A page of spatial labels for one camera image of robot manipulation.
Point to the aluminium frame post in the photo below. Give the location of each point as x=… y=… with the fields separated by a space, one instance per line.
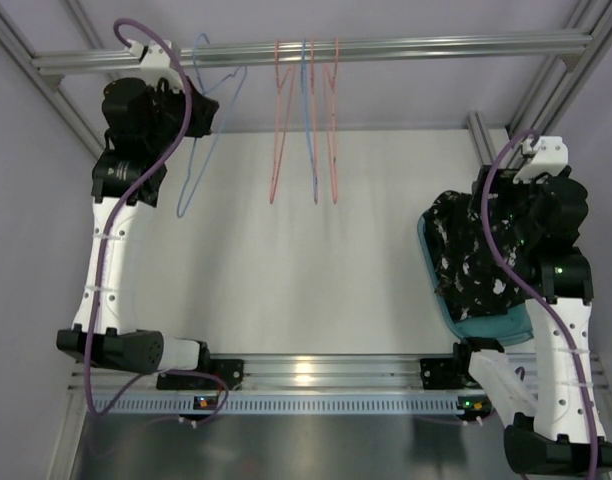
x=20 y=51
x=560 y=77

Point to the pink wire hanger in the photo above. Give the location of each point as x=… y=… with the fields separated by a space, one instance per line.
x=284 y=82
x=311 y=100

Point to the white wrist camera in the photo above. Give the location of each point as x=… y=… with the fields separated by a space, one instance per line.
x=549 y=155
x=154 y=65

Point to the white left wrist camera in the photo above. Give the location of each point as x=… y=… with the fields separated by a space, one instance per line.
x=154 y=65

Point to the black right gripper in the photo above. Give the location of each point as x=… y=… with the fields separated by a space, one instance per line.
x=491 y=187

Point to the teal plastic bin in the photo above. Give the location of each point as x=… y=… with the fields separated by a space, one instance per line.
x=511 y=329

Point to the aluminium frame post right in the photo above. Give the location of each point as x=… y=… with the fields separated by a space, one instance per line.
x=560 y=77

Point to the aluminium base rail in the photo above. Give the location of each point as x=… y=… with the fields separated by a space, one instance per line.
x=311 y=374

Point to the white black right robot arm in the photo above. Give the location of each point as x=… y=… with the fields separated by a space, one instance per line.
x=511 y=244

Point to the perforated grey cable duct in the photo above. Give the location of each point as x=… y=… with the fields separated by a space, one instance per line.
x=263 y=404

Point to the aluminium frame post left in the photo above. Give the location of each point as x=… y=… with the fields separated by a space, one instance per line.
x=20 y=51

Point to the pink empty wire hanger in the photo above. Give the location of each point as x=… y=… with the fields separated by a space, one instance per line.
x=311 y=100

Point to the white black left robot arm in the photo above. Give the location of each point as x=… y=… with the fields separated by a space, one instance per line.
x=146 y=124

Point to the blue empty wire hanger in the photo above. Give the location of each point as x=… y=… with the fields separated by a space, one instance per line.
x=308 y=124

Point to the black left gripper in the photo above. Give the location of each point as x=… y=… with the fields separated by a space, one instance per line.
x=197 y=112

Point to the blue wire hanger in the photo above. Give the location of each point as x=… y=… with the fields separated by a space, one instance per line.
x=308 y=124
x=193 y=179

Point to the black white patterned garment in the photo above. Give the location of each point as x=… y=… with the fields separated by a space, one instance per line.
x=468 y=279

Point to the aluminium hanging rail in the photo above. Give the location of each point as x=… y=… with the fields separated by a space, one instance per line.
x=532 y=43

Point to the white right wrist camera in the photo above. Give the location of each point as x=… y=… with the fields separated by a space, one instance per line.
x=549 y=155

